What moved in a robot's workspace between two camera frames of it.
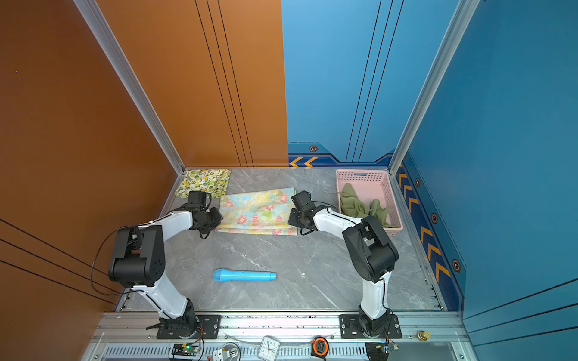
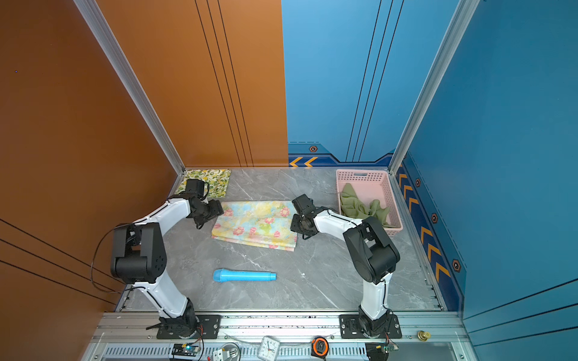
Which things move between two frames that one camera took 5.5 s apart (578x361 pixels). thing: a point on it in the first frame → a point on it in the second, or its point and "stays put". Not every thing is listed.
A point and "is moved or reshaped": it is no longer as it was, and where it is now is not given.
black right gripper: (291, 220) stays put
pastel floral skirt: (262, 212) is moved or reshaped
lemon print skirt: (213, 180) stays put
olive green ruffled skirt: (352, 206) stays put
